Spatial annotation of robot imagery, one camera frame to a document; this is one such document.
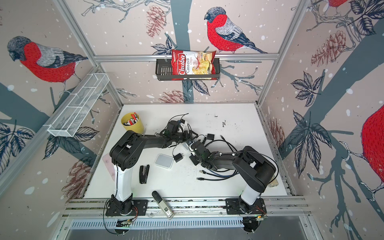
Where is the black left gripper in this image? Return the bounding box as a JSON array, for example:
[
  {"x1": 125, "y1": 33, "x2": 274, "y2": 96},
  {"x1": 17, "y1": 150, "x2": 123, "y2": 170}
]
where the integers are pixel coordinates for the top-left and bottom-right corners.
[{"x1": 171, "y1": 130, "x2": 199, "y2": 143}]

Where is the black ethernet cable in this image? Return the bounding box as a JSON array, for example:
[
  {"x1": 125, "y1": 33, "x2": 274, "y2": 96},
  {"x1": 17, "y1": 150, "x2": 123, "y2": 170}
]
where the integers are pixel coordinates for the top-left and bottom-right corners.
[{"x1": 196, "y1": 135, "x2": 241, "y2": 183}]

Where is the white network switch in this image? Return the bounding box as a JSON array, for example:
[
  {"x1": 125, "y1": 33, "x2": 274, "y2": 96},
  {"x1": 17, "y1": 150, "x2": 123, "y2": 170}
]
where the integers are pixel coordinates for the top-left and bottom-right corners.
[
  {"x1": 182, "y1": 143, "x2": 190, "y2": 151},
  {"x1": 155, "y1": 154, "x2": 174, "y2": 169}
]

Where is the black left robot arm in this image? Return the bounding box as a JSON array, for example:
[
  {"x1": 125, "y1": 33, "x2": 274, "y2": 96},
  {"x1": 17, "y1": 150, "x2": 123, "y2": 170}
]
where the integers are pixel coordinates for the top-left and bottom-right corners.
[{"x1": 110, "y1": 120, "x2": 198, "y2": 208}]

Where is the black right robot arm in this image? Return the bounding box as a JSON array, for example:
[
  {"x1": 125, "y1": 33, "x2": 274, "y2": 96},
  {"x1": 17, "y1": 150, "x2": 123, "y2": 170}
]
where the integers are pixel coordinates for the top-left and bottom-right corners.
[{"x1": 190, "y1": 141, "x2": 279, "y2": 214}]

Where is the yellow cup with pens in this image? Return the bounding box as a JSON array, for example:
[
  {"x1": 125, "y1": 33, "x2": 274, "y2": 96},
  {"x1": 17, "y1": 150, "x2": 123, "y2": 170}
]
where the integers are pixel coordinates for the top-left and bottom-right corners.
[{"x1": 121, "y1": 112, "x2": 145, "y2": 134}]

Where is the black stapler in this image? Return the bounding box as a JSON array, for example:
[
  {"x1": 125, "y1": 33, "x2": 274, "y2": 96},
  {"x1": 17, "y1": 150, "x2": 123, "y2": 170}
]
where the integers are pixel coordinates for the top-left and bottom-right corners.
[{"x1": 139, "y1": 165, "x2": 150, "y2": 184}]

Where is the black grey remote device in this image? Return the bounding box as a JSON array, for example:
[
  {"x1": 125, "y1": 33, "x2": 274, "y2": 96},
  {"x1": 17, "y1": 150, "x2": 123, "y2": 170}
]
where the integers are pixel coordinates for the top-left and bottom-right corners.
[{"x1": 152, "y1": 191, "x2": 175, "y2": 220}]

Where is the red cassava chips bag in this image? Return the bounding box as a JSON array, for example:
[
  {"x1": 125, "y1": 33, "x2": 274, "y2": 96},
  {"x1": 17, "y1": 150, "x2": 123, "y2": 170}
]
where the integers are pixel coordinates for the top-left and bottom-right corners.
[{"x1": 172, "y1": 50, "x2": 216, "y2": 75}]

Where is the glass spice jar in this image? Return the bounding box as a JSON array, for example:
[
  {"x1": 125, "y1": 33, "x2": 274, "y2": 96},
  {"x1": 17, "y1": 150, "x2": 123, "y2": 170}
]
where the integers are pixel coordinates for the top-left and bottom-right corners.
[{"x1": 268, "y1": 178, "x2": 279, "y2": 188}]

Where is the blue ethernet cable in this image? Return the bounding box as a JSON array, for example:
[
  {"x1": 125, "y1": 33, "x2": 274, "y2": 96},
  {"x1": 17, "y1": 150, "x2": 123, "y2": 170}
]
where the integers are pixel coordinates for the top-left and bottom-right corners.
[{"x1": 206, "y1": 166, "x2": 239, "y2": 178}]

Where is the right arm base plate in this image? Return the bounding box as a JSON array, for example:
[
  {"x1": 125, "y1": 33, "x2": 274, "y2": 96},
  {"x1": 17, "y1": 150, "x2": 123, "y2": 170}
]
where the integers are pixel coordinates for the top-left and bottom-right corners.
[{"x1": 224, "y1": 197, "x2": 267, "y2": 216}]

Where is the black wall basket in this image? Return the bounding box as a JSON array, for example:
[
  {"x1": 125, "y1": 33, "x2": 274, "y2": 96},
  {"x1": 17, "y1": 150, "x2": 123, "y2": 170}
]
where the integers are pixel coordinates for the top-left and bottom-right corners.
[{"x1": 155, "y1": 58, "x2": 221, "y2": 81}]

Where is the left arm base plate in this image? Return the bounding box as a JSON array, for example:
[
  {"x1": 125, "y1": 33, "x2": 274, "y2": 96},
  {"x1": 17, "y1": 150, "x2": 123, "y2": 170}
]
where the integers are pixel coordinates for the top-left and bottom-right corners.
[{"x1": 105, "y1": 195, "x2": 149, "y2": 217}]

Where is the white wire mesh shelf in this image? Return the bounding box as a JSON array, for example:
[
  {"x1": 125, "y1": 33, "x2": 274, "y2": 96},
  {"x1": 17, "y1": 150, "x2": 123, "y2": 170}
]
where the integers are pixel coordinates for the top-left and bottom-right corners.
[{"x1": 48, "y1": 73, "x2": 110, "y2": 137}]

